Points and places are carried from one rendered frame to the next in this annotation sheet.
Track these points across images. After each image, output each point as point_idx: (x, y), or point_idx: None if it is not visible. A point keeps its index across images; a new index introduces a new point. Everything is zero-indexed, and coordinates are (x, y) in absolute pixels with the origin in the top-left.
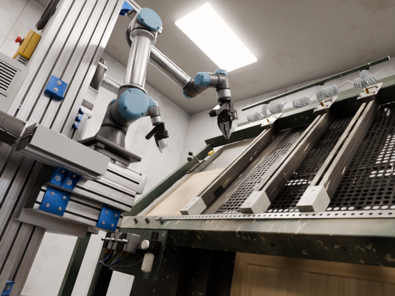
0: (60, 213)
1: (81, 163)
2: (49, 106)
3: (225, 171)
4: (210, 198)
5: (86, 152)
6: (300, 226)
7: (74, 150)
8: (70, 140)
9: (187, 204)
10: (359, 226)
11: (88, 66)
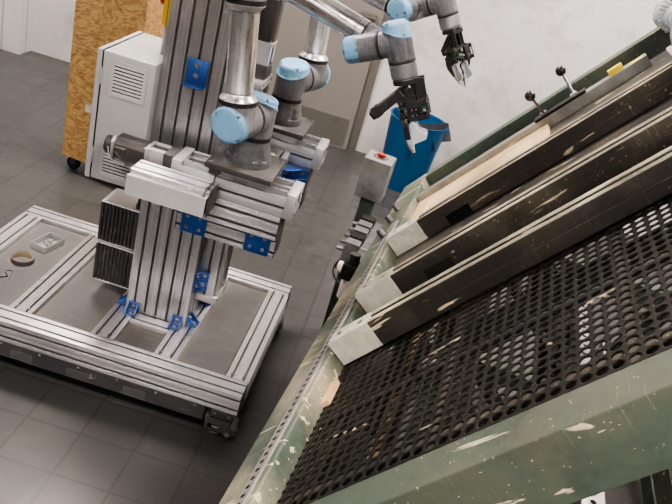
0: (200, 234)
1: (174, 207)
2: (194, 97)
3: (484, 178)
4: (437, 224)
5: (177, 196)
6: (307, 362)
7: (164, 195)
8: (157, 186)
9: (400, 226)
10: (284, 403)
11: None
